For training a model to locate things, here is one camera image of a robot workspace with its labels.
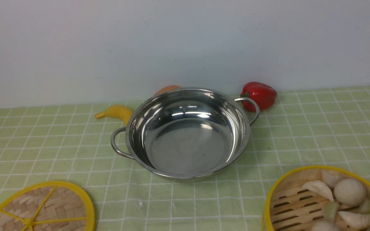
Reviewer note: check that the green checked tablecloth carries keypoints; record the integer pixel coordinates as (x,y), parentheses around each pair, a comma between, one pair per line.
(66,142)

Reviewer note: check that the white dumpling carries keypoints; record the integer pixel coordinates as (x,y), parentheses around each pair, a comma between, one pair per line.
(319,187)
(355,220)

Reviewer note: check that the stainless steel pot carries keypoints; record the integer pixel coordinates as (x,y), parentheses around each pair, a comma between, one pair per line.
(187,133)

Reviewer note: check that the yellow bamboo steamer lid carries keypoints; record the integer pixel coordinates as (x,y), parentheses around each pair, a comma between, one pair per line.
(48,206)

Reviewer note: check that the red bell pepper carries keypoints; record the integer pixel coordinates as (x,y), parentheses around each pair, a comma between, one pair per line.
(264,95)

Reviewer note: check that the round white bun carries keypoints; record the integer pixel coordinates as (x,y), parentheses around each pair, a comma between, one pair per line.
(350,192)

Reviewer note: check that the yellow bamboo steamer basket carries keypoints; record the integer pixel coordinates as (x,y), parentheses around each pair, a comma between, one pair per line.
(288,208)

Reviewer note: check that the orange fruit behind pot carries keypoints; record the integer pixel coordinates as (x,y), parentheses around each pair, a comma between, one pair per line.
(167,89)

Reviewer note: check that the pale green dumpling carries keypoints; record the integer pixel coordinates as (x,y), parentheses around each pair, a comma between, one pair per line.
(330,211)

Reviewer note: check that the white dumpling lower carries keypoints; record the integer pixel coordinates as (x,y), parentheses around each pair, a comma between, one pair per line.
(355,220)

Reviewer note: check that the yellow banana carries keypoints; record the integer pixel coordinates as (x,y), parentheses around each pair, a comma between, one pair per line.
(120,112)

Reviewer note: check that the white dumpling upper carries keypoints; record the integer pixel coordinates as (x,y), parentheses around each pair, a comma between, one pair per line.
(319,187)

